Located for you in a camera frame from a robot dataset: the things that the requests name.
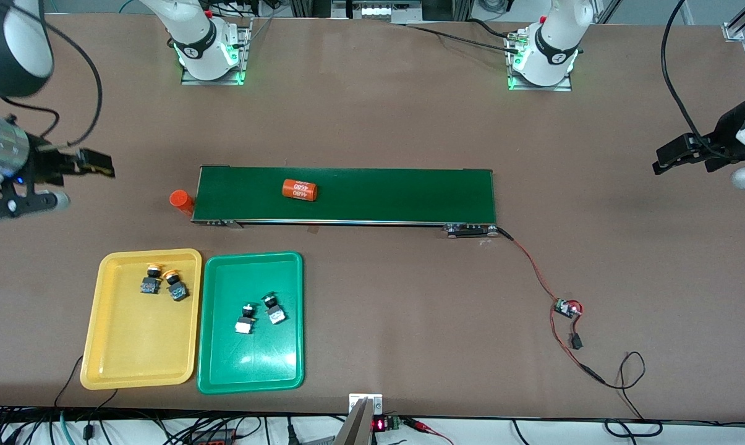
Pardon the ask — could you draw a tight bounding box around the yellow push button switch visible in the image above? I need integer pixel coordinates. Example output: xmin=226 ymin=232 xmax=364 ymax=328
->
xmin=140 ymin=263 xmax=164 ymax=295
xmin=163 ymin=269 xmax=189 ymax=302

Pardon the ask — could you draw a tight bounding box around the green push button switch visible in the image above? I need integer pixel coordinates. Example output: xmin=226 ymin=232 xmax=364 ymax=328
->
xmin=234 ymin=303 xmax=257 ymax=335
xmin=262 ymin=293 xmax=286 ymax=325

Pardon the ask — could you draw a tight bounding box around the yellow plastic tray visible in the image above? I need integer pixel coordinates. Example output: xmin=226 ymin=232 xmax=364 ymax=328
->
xmin=79 ymin=248 xmax=203 ymax=391

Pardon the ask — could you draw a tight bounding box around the green plastic tray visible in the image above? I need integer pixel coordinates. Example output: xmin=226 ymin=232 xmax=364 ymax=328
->
xmin=197 ymin=251 xmax=305 ymax=395

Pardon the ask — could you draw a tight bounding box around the green conveyor belt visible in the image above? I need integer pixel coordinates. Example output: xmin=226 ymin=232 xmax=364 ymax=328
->
xmin=190 ymin=164 xmax=500 ymax=239

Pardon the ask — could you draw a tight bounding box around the grey metal bar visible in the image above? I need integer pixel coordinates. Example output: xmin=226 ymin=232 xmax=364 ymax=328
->
xmin=333 ymin=397 xmax=374 ymax=445

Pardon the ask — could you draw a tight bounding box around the red clip lead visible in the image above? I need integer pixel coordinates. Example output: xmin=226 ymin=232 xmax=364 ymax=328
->
xmin=408 ymin=419 xmax=453 ymax=444

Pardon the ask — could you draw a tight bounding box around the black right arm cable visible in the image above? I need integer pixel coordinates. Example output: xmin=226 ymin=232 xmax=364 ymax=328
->
xmin=1 ymin=0 xmax=104 ymax=149

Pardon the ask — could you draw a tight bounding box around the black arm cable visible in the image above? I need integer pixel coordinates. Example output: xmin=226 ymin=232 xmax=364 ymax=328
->
xmin=1 ymin=0 xmax=104 ymax=149
xmin=660 ymin=0 xmax=745 ymax=158

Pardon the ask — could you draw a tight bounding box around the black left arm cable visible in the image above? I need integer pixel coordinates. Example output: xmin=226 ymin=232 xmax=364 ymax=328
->
xmin=660 ymin=0 xmax=745 ymax=158

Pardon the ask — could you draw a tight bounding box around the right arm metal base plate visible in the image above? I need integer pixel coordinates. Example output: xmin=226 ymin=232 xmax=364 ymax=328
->
xmin=181 ymin=19 xmax=252 ymax=86

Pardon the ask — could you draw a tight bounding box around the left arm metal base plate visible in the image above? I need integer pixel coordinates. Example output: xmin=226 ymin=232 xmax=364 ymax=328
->
xmin=507 ymin=31 xmax=574 ymax=92

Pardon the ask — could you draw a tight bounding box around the red black conveyor cable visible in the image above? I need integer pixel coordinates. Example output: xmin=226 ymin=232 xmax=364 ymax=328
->
xmin=496 ymin=227 xmax=561 ymax=305

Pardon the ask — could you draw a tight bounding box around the thin black looped cable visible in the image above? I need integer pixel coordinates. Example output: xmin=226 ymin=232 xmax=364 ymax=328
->
xmin=604 ymin=351 xmax=663 ymax=436

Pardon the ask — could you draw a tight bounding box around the red black supply cable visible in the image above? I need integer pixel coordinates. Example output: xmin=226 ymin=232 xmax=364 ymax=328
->
xmin=549 ymin=300 xmax=607 ymax=385

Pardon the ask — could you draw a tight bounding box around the black base power cable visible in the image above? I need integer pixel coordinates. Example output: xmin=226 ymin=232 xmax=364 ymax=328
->
xmin=403 ymin=19 xmax=524 ymax=53

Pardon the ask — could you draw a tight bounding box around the aluminium profile frame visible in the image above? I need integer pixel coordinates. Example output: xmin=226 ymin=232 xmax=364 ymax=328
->
xmin=289 ymin=0 xmax=475 ymax=25

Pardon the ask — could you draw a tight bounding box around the silver mounting bracket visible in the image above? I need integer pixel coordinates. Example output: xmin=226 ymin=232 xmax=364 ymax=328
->
xmin=349 ymin=393 xmax=383 ymax=416

